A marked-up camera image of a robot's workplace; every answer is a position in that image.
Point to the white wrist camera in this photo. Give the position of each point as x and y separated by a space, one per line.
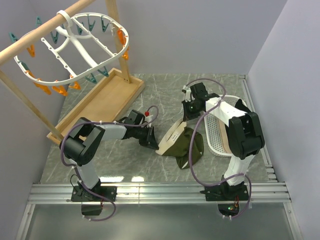
148 117
187 93

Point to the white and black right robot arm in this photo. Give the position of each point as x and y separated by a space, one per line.
243 130

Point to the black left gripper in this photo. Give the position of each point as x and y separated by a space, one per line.
150 140

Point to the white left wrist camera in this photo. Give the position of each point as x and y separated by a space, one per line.
148 117

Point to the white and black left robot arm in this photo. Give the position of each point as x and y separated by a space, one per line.
81 143

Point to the aluminium mounting rail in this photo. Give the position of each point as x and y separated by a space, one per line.
156 193

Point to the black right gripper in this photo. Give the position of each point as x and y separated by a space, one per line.
187 115

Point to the wooden drying rack stand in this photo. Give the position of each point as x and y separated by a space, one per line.
109 98

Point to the beige garment in basket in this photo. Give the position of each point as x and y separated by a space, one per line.
224 137

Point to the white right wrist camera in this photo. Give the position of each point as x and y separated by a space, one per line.
187 93

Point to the white plastic clip hanger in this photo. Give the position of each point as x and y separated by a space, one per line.
68 30

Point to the white plastic laundry basket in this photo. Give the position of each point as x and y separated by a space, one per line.
213 136

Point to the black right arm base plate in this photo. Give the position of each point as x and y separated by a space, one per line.
225 192

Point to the teal clothes peg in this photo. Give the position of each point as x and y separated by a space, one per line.
25 67
55 36
91 78
90 24
38 22
80 28
103 25
13 37
103 72

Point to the black garment in basket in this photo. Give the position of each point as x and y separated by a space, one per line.
240 105

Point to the olive green underwear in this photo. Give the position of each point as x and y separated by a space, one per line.
176 143

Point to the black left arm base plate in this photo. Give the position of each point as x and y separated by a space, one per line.
79 194

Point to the orange clothes peg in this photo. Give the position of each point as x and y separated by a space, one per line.
28 72
60 90
125 56
44 88
31 50
75 85
121 37

